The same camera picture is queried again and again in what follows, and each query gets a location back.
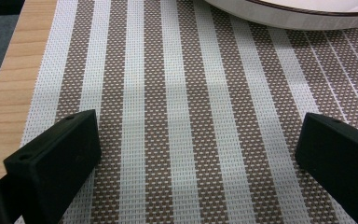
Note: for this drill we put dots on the white plate with brown rim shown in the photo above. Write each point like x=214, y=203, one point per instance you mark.
x=286, y=17

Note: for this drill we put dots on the dark object on floor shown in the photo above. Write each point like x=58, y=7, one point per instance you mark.
x=6, y=6

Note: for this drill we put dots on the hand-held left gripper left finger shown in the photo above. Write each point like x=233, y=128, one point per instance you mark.
x=56, y=161

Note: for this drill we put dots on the brown white striped woven placemat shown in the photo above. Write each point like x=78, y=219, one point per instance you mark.
x=180, y=109

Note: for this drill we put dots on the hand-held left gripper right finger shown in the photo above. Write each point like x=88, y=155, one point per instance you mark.
x=338, y=161

